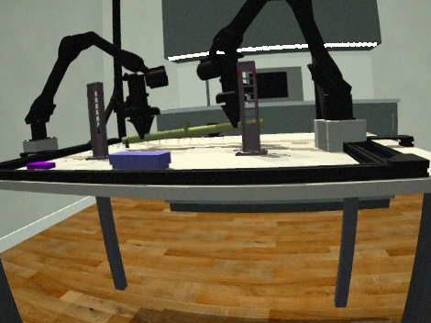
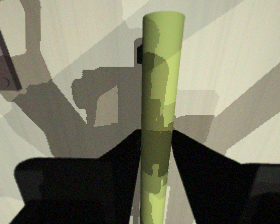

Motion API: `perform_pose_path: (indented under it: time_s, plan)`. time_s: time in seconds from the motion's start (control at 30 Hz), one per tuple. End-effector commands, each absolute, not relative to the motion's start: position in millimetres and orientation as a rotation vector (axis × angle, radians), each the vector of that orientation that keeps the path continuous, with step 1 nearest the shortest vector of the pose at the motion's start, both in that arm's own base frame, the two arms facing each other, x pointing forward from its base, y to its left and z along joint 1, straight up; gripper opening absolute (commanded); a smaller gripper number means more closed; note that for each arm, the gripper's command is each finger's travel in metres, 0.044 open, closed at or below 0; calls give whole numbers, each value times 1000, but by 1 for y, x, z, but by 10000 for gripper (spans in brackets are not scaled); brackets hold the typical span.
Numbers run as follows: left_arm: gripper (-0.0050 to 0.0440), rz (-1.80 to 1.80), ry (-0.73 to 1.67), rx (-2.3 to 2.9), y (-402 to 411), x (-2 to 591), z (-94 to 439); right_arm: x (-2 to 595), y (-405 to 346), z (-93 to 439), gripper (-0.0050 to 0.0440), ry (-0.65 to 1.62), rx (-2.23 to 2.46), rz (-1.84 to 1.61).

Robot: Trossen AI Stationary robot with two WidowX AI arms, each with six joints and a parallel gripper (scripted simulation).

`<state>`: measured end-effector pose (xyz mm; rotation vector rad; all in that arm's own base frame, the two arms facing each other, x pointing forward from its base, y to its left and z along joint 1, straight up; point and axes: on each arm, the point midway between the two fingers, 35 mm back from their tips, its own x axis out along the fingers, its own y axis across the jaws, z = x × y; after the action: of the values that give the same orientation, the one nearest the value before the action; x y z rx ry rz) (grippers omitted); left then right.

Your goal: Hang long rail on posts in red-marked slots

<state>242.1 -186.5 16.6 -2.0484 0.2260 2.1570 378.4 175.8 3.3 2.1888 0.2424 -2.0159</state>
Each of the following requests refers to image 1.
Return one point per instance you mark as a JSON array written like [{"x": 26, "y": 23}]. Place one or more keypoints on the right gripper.
[{"x": 143, "y": 124}]

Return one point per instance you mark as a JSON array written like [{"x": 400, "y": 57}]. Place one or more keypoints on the purple flat block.
[{"x": 41, "y": 165}]

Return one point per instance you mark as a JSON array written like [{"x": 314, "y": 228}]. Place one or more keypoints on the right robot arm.
[{"x": 68, "y": 51}]

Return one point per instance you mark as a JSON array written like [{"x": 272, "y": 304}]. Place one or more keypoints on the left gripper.
[{"x": 232, "y": 109}]

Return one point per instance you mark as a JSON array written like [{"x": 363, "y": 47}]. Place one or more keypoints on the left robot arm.
[{"x": 323, "y": 69}]

